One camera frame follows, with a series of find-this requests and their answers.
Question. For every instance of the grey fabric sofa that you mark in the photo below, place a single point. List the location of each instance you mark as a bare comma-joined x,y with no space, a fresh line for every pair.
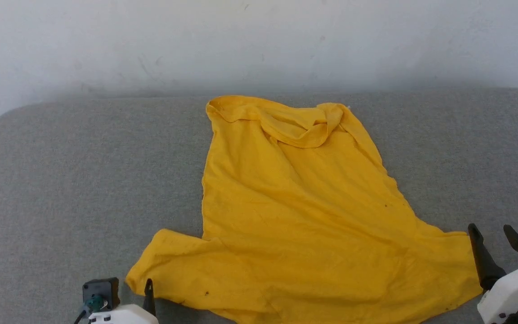
61,180

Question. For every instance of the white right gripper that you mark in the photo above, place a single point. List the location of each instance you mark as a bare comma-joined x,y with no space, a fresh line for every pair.
511,292

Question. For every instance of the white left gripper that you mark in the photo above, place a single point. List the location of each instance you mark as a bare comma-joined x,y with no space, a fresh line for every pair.
124,316

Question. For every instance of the yellow t-shirt with white print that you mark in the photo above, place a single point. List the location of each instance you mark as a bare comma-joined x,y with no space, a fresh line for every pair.
295,216

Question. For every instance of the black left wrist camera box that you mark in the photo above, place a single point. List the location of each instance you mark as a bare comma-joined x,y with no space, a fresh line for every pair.
102,289

